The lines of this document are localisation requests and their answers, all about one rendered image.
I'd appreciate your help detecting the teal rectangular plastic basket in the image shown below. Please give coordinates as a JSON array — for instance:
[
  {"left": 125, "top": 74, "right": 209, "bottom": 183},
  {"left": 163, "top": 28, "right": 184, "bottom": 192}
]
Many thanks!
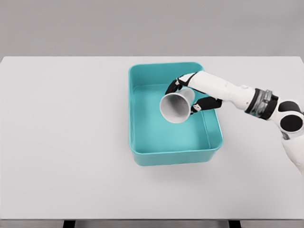
[{"left": 128, "top": 61, "right": 224, "bottom": 167}]

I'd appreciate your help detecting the white paper cup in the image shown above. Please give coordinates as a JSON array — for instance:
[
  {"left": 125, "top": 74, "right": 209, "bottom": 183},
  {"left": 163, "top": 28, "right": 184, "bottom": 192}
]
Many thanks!
[{"left": 159, "top": 87, "right": 196, "bottom": 124}]

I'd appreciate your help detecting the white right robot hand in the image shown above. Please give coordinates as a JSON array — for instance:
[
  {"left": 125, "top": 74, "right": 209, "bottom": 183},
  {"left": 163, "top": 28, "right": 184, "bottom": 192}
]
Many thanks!
[{"left": 165, "top": 70, "right": 226, "bottom": 115}]

